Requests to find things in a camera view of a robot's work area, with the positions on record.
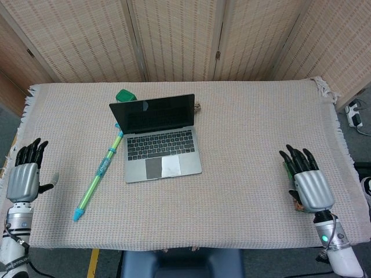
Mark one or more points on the left silver and black robot hand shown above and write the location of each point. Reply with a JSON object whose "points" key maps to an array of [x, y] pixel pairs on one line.
{"points": [[23, 181]]}

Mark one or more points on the right silver and black robot hand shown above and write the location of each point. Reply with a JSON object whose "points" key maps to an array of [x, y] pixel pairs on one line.
{"points": [[313, 188]]}

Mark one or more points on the silver laptop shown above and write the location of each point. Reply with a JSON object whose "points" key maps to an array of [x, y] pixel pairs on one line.
{"points": [[162, 150]]}

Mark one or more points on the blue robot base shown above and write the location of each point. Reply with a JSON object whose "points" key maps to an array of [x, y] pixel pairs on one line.
{"points": [[185, 265]]}

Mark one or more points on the green snack bag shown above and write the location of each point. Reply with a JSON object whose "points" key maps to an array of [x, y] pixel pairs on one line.
{"points": [[286, 170]]}

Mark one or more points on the white and black shoe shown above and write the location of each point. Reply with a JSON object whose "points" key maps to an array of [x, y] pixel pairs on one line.
{"points": [[367, 188]]}

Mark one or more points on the green and blue water pump toy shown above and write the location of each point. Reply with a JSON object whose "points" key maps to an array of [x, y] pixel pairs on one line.
{"points": [[101, 172]]}

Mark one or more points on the white power strip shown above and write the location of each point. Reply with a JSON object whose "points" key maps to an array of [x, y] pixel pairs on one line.
{"points": [[354, 116]]}

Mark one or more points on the beige woven tablecloth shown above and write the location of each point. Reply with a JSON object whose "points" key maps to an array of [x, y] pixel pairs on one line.
{"points": [[246, 130]]}

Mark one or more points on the green plastic container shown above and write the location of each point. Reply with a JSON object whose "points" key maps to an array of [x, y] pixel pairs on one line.
{"points": [[124, 95]]}

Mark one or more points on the woven folding screen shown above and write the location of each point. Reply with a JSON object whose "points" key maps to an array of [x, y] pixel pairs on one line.
{"points": [[179, 37]]}

